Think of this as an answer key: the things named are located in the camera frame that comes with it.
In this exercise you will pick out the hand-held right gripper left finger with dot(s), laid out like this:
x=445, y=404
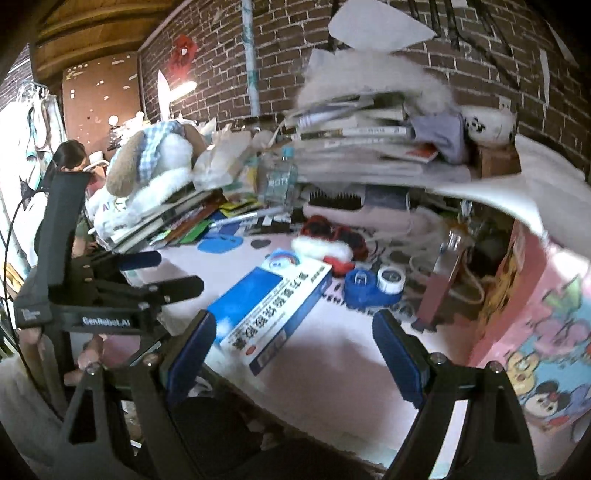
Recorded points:
x=189, y=355

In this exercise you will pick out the white paper sheet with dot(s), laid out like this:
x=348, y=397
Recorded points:
x=374, y=23

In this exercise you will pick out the clear plastic water bottle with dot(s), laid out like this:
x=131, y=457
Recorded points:
x=279, y=180

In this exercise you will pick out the white wall socket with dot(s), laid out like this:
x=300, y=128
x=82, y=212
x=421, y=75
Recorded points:
x=505, y=103

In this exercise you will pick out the red wall decoration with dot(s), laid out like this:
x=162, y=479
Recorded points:
x=183, y=53

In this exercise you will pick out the pink cartoon storage box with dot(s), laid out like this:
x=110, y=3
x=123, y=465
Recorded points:
x=545, y=323

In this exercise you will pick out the pale wall pipe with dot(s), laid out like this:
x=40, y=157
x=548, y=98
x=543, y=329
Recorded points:
x=249, y=60

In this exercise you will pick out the blue contact lens case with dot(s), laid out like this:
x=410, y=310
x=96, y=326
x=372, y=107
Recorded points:
x=364, y=290

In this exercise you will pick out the pile of flat books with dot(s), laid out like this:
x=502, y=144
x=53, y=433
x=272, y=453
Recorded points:
x=157, y=226

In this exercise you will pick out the white and red plush ornament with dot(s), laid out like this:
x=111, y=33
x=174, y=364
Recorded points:
x=318, y=251

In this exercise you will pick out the panda print bowl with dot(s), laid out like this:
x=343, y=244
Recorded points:
x=489, y=124

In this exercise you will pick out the hanging clothes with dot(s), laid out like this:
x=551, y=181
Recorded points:
x=23, y=152

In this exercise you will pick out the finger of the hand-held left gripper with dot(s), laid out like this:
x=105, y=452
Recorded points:
x=141, y=261
x=180, y=290

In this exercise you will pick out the white pen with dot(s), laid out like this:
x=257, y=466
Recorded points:
x=249, y=218

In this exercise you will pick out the red white plush item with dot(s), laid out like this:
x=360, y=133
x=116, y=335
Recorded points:
x=337, y=230

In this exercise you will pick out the white plush dog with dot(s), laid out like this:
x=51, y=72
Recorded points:
x=157, y=157

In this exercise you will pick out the pile of paper bags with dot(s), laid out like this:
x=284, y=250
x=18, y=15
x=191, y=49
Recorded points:
x=226, y=157

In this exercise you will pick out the pink hairbrush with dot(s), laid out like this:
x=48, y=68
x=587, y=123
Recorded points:
x=369, y=214

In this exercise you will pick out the purple cloth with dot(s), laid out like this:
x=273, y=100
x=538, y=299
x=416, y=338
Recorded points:
x=438, y=136

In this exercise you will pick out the person's left hand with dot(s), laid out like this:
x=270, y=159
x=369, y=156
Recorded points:
x=92, y=350

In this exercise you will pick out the yellow snack packet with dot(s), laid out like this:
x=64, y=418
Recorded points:
x=238, y=206

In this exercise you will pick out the brown board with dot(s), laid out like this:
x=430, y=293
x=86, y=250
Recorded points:
x=101, y=97

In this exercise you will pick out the blue and white medicine box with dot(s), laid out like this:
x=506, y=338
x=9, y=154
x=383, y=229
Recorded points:
x=277, y=304

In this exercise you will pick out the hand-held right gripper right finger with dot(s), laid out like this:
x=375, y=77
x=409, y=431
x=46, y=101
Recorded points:
x=399, y=360

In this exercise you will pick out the lit lamp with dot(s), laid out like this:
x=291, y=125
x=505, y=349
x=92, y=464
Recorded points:
x=184, y=88

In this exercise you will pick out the brown box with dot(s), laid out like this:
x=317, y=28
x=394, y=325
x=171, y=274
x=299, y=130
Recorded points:
x=498, y=161

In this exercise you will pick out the white fur piece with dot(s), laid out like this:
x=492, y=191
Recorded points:
x=369, y=74

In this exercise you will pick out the stack of books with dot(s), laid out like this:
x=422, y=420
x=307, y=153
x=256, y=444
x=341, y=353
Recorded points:
x=360, y=147

